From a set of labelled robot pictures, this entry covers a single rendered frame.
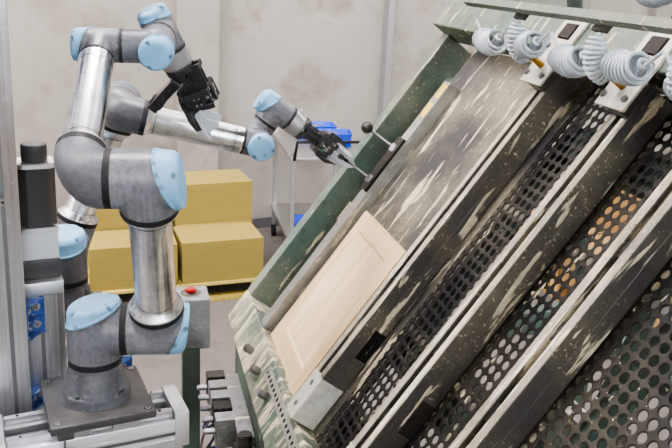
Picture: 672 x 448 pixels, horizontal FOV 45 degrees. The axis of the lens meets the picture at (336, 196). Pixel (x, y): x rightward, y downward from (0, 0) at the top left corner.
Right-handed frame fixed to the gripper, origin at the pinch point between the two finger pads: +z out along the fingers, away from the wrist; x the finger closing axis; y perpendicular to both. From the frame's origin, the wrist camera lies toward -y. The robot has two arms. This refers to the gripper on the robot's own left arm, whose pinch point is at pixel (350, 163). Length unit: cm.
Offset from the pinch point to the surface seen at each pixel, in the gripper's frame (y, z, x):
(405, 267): 59, 6, -10
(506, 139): 60, 6, 29
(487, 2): 44, -13, 54
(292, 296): 3.9, 10.1, -43.9
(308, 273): 3.9, 9.7, -35.1
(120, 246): -222, 1, -126
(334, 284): 21.1, 11.1, -30.3
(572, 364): 120, 11, -1
